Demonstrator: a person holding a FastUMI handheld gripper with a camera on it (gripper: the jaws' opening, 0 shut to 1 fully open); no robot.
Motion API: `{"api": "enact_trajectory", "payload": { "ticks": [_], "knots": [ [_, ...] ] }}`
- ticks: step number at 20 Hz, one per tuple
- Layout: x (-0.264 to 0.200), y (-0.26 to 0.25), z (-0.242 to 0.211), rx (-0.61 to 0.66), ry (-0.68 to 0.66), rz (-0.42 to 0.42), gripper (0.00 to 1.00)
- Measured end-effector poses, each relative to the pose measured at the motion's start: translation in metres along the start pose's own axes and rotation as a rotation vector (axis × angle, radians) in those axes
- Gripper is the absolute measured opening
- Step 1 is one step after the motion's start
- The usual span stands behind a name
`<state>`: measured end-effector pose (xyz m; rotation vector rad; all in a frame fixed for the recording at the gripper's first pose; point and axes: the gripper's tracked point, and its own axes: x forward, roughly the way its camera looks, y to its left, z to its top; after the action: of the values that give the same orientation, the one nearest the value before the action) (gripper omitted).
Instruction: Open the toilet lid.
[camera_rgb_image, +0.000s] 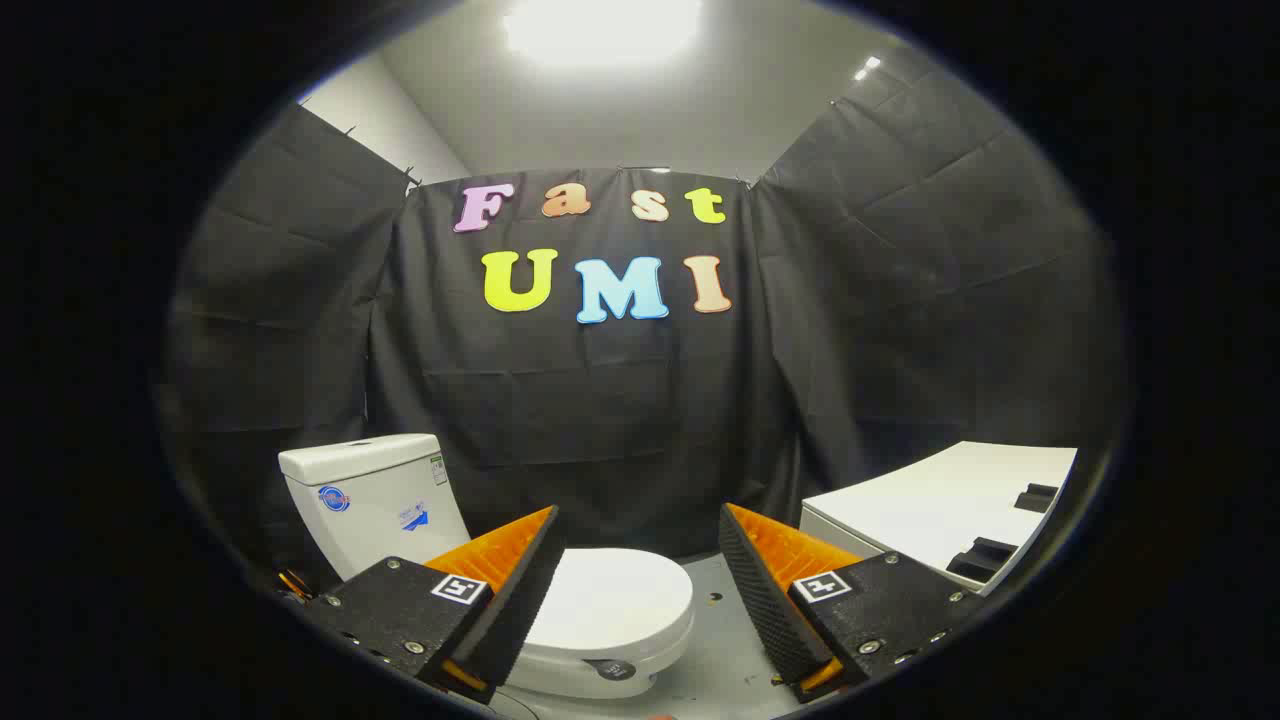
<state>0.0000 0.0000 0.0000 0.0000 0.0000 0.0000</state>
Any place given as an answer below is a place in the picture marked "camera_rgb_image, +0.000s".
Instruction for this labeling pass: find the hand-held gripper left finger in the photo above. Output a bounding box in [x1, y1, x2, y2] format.
[300, 505, 566, 706]

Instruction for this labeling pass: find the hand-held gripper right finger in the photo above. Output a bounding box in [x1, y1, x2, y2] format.
[718, 503, 986, 704]

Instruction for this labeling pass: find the white toilet lid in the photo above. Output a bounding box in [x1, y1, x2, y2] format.
[520, 547, 695, 661]

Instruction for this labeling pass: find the white toilet bowl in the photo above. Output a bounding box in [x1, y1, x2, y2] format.
[495, 625, 691, 700]

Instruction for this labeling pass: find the white toilet tank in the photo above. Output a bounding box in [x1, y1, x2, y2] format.
[278, 433, 472, 582]

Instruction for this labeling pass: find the white drawer cabinet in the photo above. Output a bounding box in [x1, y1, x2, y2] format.
[800, 441, 1079, 598]

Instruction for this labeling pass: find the black backdrop cloth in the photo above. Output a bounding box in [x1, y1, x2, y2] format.
[160, 100, 1126, 593]

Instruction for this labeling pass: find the large ceiling light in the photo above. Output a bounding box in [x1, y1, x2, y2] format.
[500, 0, 706, 67]

